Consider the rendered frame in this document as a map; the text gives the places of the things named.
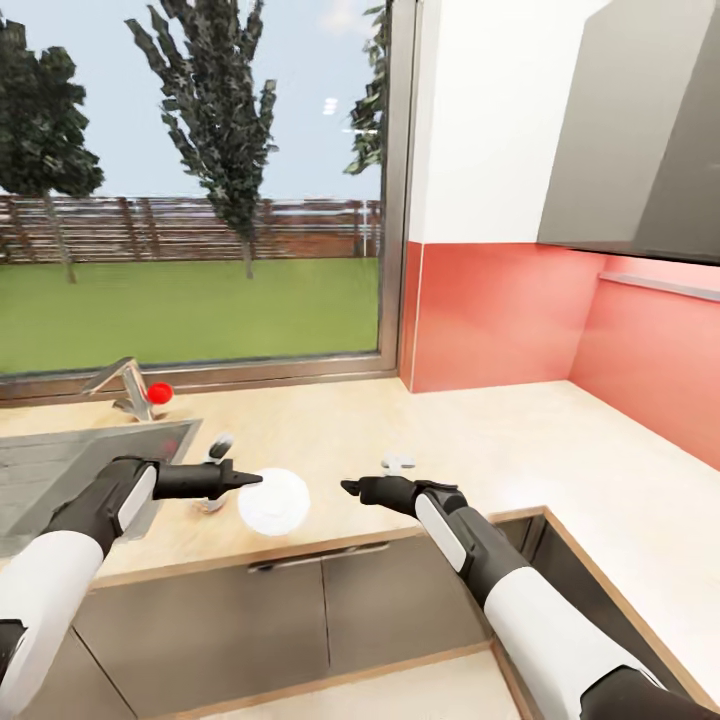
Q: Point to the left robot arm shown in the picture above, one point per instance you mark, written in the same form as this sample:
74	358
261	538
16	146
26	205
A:
42	588

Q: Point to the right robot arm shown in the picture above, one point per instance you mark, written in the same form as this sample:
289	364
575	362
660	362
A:
574	671

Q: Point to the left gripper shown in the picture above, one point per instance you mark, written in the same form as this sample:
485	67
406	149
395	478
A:
212	480

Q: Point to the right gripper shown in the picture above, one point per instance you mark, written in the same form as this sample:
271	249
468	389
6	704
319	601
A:
375	490

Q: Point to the drop in sink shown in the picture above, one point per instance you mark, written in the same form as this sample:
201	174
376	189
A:
40	472

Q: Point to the coffee cup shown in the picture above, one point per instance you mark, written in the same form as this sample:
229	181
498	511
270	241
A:
204	503

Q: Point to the saucer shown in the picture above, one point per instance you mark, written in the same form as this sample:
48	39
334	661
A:
276	506

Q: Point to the fixed window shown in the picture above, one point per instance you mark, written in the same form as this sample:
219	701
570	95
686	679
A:
219	188

